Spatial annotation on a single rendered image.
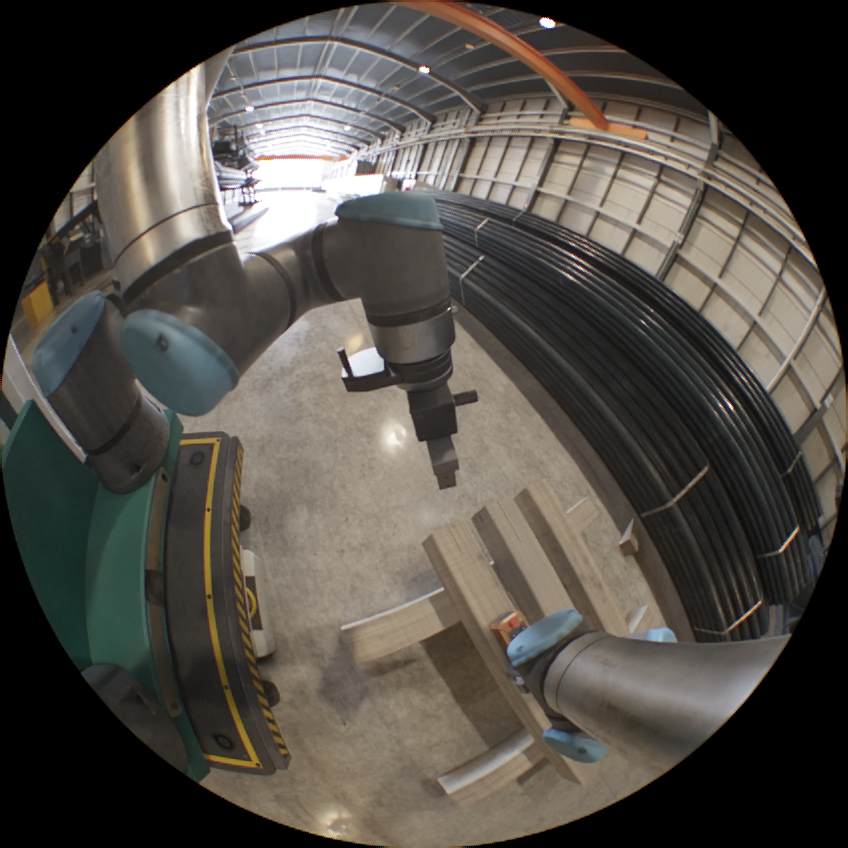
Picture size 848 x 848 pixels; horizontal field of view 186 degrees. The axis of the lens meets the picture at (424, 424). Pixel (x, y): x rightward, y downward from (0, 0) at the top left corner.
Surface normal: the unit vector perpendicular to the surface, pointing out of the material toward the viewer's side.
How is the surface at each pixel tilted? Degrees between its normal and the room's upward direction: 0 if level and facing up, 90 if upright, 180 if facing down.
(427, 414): 83
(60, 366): 85
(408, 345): 88
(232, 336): 73
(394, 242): 84
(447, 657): 0
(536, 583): 0
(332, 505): 0
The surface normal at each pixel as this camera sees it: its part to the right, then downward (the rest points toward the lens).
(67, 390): 0.72, 0.63
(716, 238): -0.87, 0.17
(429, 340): 0.37, 0.62
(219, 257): 0.99, -0.03
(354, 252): -0.14, 0.61
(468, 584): 0.26, -0.64
